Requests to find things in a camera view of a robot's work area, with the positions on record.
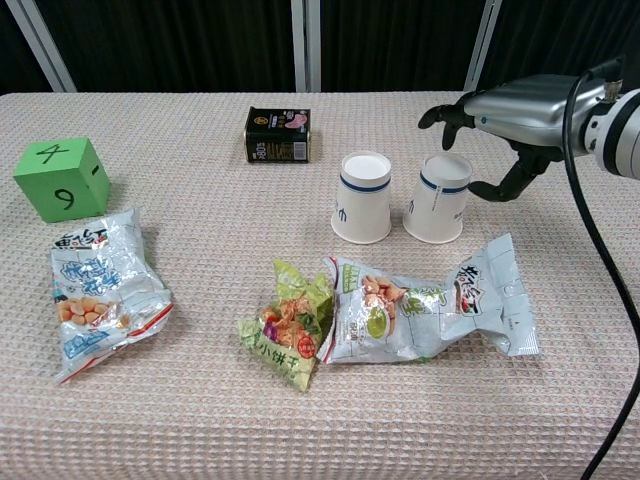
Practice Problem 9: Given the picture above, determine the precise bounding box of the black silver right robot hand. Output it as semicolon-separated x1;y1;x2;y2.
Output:
418;73;604;204

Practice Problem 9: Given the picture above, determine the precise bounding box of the blue white peanut snack bag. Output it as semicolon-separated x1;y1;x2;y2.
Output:
49;206;176;387

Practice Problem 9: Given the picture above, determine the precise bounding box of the small green biscuit bag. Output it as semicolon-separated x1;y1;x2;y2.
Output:
236;258;336;393

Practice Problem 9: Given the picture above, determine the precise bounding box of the beige waffle tablecloth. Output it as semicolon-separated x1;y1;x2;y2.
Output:
0;90;640;480

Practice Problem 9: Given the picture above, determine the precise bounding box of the black pleated curtain panel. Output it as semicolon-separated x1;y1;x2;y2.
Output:
33;0;296;94
318;0;487;93
0;0;55;95
485;0;640;93

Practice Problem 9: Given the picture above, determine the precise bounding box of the green foam number cube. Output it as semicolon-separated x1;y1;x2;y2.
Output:
12;136;112;224

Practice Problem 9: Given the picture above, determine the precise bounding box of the white partition post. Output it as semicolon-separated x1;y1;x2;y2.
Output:
463;0;504;93
290;0;322;93
8;0;80;94

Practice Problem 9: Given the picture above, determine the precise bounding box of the white paper cup blue stripe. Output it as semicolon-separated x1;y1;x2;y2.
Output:
330;151;393;246
402;153;474;246

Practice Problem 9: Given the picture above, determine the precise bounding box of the white green snack bag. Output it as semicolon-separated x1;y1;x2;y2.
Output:
318;233;543;367

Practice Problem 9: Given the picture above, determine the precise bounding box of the black right hand cable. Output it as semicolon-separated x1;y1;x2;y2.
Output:
561;55;640;480

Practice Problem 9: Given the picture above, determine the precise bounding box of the black luncheon meat can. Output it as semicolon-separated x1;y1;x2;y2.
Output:
244;105;313;164

